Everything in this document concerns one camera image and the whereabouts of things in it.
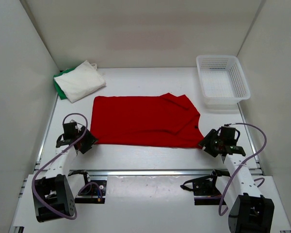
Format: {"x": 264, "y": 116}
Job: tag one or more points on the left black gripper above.
{"x": 90, "y": 140}

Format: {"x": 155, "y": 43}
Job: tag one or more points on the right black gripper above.
{"x": 206, "y": 142}

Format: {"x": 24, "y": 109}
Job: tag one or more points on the red t shirt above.
{"x": 155, "y": 121}

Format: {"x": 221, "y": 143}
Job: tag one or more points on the green polo shirt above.
{"x": 60, "y": 92}

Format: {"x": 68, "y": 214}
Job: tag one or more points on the white t shirt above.
{"x": 80, "y": 82}

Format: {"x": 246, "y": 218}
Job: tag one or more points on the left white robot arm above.
{"x": 56, "y": 188}

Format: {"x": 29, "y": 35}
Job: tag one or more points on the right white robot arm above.
{"x": 233, "y": 189}

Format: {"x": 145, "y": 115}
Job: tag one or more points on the white plastic basket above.
{"x": 222, "y": 80}

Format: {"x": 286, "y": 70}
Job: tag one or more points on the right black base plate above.
{"x": 205, "y": 192}

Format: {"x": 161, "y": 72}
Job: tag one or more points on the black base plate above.
{"x": 94, "y": 193}
{"x": 205, "y": 192}

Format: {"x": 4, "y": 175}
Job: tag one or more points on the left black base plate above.
{"x": 94, "y": 193}

